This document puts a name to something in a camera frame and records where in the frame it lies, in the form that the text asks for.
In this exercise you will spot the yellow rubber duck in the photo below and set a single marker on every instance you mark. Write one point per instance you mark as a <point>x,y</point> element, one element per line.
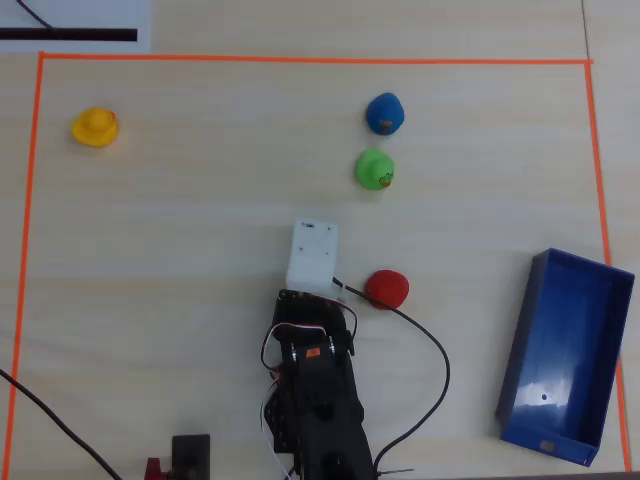
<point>95,127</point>

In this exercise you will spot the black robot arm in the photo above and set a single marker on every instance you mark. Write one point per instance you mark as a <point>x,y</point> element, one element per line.
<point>320,410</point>

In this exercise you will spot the red rubber duck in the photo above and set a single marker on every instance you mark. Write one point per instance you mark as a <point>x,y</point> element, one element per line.
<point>387,289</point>

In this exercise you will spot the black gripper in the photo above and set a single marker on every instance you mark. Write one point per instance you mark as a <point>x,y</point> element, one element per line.
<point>294,306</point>

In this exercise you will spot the blue rubber duck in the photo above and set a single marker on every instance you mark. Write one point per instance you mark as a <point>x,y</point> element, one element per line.
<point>384,112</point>

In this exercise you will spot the black table clamp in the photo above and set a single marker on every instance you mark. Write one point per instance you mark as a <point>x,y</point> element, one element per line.
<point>191,452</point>

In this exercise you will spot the orange tape strip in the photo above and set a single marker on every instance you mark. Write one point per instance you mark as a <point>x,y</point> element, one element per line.
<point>25,240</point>
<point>315,59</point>
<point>602,210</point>

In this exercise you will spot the white paper with black stripe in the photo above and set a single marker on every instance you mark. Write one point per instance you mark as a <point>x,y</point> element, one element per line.
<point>75,17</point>

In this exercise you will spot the green rubber duck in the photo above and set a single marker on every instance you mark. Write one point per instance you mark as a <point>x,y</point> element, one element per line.
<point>374,169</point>

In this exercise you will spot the blue plastic box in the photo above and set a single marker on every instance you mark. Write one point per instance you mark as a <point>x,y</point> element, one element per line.
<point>565,350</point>

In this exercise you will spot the black zip tie tail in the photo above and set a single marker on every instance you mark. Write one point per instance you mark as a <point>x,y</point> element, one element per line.
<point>397,471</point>

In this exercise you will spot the white camera box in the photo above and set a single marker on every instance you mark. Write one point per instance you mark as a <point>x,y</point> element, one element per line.
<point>312,250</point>

